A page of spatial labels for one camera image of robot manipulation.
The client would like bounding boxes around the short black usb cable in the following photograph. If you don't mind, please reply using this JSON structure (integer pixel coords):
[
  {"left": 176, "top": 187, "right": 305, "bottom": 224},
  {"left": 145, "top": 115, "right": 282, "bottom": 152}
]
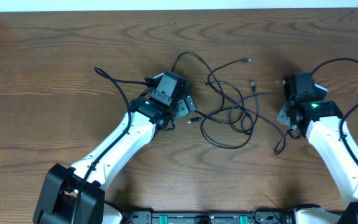
[{"left": 187, "top": 80, "right": 260, "bottom": 135}]

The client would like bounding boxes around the long black usb cable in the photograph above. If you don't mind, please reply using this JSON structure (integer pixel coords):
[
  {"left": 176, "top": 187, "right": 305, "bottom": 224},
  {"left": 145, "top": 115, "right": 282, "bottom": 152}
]
[{"left": 171, "top": 52, "right": 287, "bottom": 156}]

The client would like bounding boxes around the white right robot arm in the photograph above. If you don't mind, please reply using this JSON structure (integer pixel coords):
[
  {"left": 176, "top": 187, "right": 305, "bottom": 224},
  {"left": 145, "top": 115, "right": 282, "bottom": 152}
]
[{"left": 277, "top": 101, "right": 358, "bottom": 223}]

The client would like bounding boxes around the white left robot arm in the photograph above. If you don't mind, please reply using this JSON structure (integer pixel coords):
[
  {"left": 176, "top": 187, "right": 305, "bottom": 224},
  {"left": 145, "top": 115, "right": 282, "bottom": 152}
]
[{"left": 33, "top": 96, "right": 164, "bottom": 223}]

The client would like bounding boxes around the black left camera cable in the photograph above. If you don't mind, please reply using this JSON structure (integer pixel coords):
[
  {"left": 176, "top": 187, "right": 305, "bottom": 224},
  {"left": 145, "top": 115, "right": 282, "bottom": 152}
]
[{"left": 71, "top": 66, "right": 155, "bottom": 224}]

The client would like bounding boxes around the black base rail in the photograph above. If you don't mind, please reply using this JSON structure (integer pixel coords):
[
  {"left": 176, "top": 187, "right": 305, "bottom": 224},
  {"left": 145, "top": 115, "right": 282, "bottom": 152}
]
[{"left": 104, "top": 203, "right": 347, "bottom": 224}]

